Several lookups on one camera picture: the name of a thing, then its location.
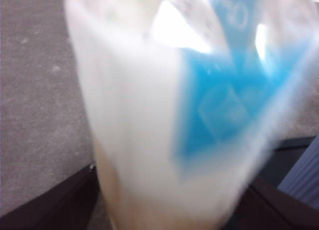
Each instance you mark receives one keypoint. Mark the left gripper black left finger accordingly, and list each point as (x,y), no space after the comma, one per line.
(49,210)

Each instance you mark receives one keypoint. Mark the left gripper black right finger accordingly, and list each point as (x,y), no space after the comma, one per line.
(279,212)

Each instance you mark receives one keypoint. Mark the jasmine tea bottle white label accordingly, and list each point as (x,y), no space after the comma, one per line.
(137,115)

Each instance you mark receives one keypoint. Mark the light blue ribbed cup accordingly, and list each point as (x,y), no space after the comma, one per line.
(306,175)

